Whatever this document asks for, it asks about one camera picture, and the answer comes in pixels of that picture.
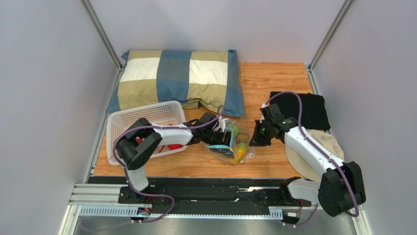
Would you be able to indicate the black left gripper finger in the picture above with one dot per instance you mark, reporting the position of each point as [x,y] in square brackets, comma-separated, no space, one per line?
[223,137]
[223,151]

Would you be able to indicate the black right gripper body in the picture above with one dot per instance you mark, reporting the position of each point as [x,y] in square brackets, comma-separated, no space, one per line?
[259,134]

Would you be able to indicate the plaid pillow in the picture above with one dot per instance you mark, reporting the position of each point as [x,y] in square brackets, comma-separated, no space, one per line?
[193,78]

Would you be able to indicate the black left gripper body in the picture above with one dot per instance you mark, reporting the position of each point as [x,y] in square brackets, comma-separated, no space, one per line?
[209,137]

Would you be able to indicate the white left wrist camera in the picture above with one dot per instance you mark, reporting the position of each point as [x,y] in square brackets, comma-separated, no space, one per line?
[223,123]

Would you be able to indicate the red toy lobster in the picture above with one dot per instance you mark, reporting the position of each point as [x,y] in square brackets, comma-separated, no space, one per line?
[163,146]

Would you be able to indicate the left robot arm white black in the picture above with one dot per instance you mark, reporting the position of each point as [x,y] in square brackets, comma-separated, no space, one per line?
[133,148]

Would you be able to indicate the yellow toy fruit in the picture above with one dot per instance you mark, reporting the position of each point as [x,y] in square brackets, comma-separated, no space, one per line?
[240,152]

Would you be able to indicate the clear zip top bag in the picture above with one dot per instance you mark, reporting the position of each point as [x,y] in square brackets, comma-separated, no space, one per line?
[250,154]

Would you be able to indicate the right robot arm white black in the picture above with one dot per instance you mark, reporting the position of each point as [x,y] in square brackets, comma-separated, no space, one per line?
[340,185]

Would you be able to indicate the aluminium frame rail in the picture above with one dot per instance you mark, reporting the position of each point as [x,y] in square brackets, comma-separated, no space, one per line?
[93,209]

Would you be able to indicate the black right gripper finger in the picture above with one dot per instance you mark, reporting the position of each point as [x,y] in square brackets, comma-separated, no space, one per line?
[270,133]
[259,137]

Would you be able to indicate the black folded cloth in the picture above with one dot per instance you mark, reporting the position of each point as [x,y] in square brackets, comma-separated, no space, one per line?
[313,112]

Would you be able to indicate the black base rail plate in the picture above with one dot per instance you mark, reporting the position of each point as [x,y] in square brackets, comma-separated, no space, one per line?
[211,196]

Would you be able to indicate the beige hat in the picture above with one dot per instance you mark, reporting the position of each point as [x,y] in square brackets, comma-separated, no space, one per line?
[309,152]

